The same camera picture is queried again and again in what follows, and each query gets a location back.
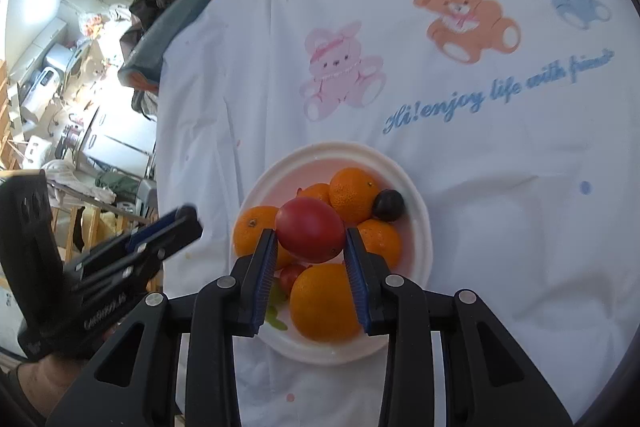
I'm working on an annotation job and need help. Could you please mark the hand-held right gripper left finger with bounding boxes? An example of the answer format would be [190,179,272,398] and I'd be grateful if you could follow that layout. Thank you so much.
[45,228,280,427]

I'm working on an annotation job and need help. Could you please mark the wooden shelf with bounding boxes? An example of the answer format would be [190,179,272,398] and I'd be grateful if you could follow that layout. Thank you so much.
[0,61,32,170]

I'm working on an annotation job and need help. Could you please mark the small tangerine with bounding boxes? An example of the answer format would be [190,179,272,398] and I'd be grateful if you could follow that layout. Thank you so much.
[296,183,332,208]
[357,218,404,271]
[233,205,289,271]

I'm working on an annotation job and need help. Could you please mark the white printed blanket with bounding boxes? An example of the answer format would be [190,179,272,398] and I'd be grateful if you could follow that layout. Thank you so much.
[155,0,640,427]

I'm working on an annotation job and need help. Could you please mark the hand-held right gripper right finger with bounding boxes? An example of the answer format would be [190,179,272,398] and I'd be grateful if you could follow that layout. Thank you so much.
[346,227,573,427]

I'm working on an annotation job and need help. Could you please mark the red cherry tomato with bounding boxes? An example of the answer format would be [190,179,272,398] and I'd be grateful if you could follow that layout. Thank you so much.
[278,263,307,299]

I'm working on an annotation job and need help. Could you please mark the medium orange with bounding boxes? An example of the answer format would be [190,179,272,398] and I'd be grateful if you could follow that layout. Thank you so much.
[329,168,384,226]

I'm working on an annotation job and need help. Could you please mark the person's left hand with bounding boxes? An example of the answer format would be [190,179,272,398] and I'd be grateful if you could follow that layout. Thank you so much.
[18,332,109,414]

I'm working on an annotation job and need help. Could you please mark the dark purple grape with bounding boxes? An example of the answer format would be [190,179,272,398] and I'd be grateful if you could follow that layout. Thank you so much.
[371,189,406,223]

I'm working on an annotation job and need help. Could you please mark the wooden rack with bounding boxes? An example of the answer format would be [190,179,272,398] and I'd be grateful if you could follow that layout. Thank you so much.
[49,191,152,260]

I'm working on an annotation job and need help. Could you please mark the white kitchen appliance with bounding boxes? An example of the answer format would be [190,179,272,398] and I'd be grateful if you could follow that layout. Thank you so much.
[34,66,64,91]

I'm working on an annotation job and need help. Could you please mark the large orange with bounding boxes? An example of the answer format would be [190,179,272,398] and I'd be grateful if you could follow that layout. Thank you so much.
[290,263,364,343]

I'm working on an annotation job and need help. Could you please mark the person's left forearm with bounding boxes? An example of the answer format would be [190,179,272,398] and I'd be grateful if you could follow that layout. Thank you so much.
[0,366,47,427]

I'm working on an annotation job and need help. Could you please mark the silver refrigerator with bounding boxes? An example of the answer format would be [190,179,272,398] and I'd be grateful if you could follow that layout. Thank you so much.
[79,106,159,188]

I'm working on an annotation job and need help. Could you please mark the teal rolled cushion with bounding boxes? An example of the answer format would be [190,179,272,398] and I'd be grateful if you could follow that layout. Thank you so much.
[118,0,222,94]

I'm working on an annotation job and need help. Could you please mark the red plum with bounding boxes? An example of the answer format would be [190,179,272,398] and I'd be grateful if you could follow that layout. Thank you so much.
[274,198,347,264]

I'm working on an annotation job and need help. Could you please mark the pink spotted bowl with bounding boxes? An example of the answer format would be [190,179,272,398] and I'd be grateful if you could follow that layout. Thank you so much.
[230,142,432,366]

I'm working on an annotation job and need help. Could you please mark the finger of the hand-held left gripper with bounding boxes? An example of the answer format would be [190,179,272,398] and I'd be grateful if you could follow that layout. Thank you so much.
[127,205,204,258]
[70,238,167,294]

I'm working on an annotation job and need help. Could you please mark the white towel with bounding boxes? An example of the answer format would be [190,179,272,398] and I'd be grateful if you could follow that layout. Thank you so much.
[42,159,117,204]

